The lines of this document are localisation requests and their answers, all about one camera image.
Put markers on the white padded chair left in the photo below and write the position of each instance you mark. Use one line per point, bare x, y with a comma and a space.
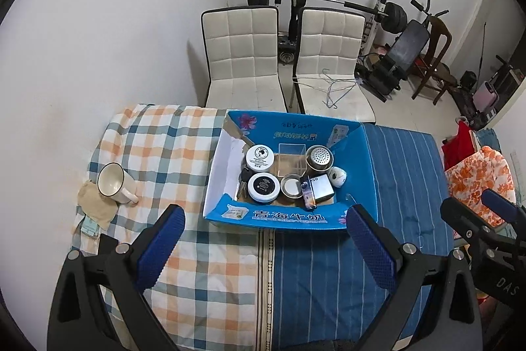
241, 49

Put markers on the white padded chair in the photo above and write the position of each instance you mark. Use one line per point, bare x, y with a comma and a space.
330, 38
241, 49

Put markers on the orange white floral blanket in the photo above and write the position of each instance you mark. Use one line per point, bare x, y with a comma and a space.
485, 169

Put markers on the white wire hanger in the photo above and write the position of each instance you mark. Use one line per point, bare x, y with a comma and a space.
325, 82

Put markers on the silver rectangular box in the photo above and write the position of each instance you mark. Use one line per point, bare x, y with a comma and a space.
322, 188

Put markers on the clear acrylic box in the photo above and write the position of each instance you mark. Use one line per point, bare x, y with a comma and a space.
291, 159

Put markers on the small bottle with black cap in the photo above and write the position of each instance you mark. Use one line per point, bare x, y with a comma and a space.
308, 193

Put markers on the black key bunch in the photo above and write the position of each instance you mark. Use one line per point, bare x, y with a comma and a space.
245, 176

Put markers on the white padded chair right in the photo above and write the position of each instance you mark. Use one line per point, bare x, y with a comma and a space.
330, 38

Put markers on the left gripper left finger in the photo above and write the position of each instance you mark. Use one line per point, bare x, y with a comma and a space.
79, 319

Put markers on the black red scooter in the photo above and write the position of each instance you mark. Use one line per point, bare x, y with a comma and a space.
287, 38

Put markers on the white lidded round tin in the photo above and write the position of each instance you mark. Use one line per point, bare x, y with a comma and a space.
259, 158

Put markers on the beige cloth coaster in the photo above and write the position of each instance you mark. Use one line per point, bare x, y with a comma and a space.
99, 208

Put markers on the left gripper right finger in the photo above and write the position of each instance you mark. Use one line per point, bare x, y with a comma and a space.
450, 319

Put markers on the black lidded round tin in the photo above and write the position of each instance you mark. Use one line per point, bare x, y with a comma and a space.
263, 188

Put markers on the black weight bench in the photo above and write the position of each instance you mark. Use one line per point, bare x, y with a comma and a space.
384, 76

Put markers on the pink suitcase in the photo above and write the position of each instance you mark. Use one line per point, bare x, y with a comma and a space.
485, 97

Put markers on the white ceramic mug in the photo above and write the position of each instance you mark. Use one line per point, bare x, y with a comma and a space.
115, 183

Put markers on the white computer mouse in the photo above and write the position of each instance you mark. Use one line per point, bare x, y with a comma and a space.
337, 176

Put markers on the red cloth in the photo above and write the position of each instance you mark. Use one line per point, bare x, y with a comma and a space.
459, 147

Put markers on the plaid checked tablecloth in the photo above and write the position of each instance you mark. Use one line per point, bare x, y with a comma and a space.
211, 293

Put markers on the blue cardboard box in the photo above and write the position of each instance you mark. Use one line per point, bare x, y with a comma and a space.
347, 140

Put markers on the blue wire hanger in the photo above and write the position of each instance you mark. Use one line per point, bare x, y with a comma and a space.
337, 88

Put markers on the brown wooden chair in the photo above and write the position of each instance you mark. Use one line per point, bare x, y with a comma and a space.
434, 74

